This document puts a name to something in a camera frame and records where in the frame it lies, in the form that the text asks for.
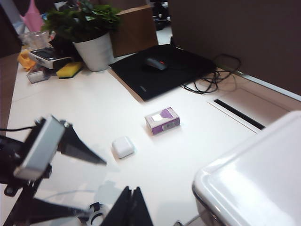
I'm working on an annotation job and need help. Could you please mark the white and black desktop device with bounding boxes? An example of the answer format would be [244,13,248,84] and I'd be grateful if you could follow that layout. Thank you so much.
[28,47,72,70]

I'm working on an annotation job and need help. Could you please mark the green leafy plant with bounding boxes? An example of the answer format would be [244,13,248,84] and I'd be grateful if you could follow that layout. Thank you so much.
[42,0,123,45]

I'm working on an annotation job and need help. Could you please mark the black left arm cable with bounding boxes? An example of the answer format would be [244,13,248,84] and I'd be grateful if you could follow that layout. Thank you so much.
[0,126,36,132]

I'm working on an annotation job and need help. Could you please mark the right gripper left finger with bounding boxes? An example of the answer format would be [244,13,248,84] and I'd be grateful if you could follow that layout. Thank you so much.
[100,186,134,226]

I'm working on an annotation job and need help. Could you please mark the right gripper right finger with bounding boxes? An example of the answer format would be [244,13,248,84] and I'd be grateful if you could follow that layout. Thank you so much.
[133,186,154,226]

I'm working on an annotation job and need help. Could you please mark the black cable bundle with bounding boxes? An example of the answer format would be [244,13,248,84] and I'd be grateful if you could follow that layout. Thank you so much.
[180,53,242,95]

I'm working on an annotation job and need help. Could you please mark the transparent tape with black dispenser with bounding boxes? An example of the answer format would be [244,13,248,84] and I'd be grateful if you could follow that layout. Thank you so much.
[35,180,111,226]

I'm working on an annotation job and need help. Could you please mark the brown cardboard box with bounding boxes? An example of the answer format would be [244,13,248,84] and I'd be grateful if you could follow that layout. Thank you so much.
[109,4,159,58]

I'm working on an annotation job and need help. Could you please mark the brown desk partition panel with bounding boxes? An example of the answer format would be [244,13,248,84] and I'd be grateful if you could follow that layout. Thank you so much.
[168,0,301,97]

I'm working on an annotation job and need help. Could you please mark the pink bag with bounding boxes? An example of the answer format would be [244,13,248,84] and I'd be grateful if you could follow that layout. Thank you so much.
[20,0,45,32]

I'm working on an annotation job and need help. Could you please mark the dark brown side panel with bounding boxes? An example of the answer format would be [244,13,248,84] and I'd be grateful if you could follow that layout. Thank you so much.
[0,0,24,137]

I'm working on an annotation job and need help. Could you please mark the yellow sponge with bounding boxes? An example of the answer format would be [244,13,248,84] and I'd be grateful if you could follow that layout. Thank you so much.
[56,62,83,80]

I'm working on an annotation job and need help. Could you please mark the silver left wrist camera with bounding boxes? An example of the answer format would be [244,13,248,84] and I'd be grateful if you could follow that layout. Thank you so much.
[13,114,67,181]

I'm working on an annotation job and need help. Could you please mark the small clear plastic box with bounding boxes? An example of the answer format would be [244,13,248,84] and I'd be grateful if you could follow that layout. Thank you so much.
[26,68,51,85]

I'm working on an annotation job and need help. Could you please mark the clear plastic cups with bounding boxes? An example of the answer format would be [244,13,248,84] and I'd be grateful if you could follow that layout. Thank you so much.
[21,30,51,50]

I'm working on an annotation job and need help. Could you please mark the orange yellow cloth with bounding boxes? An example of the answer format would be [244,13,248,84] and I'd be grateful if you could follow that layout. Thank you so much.
[18,49,36,71]

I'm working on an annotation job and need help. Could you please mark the black computer mouse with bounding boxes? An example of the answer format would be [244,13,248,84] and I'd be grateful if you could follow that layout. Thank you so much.
[143,57,168,72]

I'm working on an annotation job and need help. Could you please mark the white plant pot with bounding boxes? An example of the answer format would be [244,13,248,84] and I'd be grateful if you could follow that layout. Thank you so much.
[71,32,115,72]

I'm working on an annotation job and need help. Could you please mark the white earbuds case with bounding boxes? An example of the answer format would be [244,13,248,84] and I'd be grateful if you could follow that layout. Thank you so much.
[111,136,135,160]

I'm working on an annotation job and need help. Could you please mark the purple and white small box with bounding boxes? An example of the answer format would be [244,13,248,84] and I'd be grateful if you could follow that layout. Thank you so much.
[144,106,182,136]

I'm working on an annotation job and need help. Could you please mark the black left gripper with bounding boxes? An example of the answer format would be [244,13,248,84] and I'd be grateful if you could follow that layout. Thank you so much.
[0,124,108,226]

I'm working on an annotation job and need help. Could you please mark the white mini drawer cabinet frame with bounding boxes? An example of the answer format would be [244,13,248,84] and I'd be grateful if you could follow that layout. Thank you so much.
[192,110,301,226]

